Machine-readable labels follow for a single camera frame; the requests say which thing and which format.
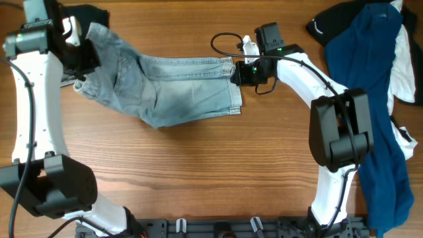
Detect dark blue shirt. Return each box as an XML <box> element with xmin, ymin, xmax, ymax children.
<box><xmin>324</xmin><ymin>3</ymin><xmax>414</xmax><ymax>237</ymax></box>

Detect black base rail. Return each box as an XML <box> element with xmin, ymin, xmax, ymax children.
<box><xmin>75</xmin><ymin>217</ymin><xmax>371</xmax><ymax>238</ymax></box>

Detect light blue denim shorts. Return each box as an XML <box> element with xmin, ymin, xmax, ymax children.
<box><xmin>73</xmin><ymin>22</ymin><xmax>242</xmax><ymax>128</ymax></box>

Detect folded black garment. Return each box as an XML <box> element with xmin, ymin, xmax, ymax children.
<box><xmin>61</xmin><ymin>5</ymin><xmax>110</xmax><ymax>87</ymax></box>

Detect black garment with white print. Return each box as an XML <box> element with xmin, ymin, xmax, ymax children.
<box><xmin>305</xmin><ymin>0</ymin><xmax>423</xmax><ymax>106</ymax></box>

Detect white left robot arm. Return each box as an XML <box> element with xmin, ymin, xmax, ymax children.
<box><xmin>1</xmin><ymin>0</ymin><xmax>145</xmax><ymax>237</ymax></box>

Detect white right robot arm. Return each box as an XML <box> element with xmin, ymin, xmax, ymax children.
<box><xmin>231</xmin><ymin>22</ymin><xmax>373</xmax><ymax>237</ymax></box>

